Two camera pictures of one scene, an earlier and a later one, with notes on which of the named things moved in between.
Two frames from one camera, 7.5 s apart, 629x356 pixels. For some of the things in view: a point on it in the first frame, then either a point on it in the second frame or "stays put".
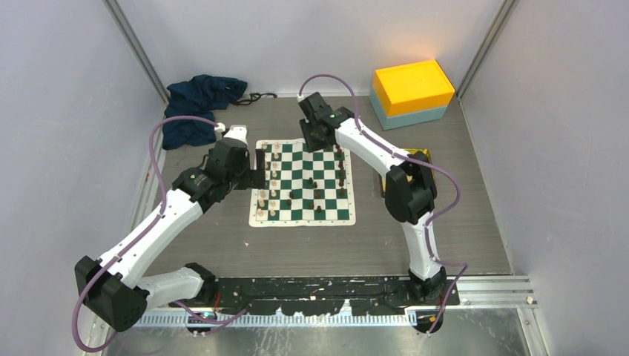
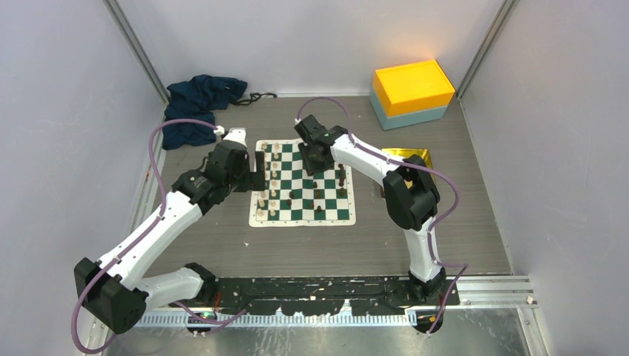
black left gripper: (255, 176) stays put
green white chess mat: (303, 188) stays put
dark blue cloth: (200, 96) stays put
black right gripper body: (312, 140) → (313, 165)
